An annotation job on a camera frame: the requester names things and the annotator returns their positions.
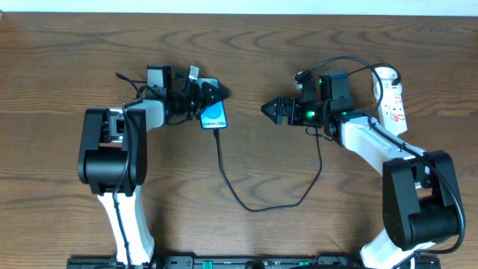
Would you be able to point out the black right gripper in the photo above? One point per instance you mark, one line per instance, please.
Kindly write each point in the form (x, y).
(292, 112)

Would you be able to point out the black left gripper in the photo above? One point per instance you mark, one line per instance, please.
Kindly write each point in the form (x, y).
(195, 99)

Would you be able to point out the Samsung Galaxy smartphone blue screen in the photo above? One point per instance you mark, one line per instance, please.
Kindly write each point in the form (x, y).
(213, 117)

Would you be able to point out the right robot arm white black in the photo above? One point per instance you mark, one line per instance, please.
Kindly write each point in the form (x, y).
(421, 203)

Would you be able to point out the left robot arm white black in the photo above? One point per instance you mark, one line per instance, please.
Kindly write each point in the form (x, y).
(112, 157)

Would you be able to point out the white USB charger plug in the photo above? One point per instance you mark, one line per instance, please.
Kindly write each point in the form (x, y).
(388, 76)

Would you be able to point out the white power strip red switches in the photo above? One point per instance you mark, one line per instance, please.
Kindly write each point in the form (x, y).
(391, 111)

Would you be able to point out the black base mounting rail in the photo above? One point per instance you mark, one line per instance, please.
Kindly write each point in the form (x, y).
(187, 262)

